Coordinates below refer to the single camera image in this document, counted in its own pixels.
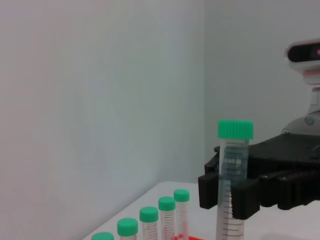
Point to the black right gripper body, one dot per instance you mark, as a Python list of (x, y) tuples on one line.
[(287, 160)]

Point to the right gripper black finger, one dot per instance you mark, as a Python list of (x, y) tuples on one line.
[(208, 192), (246, 200)]

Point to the green capped clear test tube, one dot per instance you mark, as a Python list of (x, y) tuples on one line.
[(167, 203), (127, 226), (235, 130), (149, 213), (102, 236), (181, 195)]

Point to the orange test tube rack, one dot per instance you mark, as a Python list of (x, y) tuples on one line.
[(195, 238)]

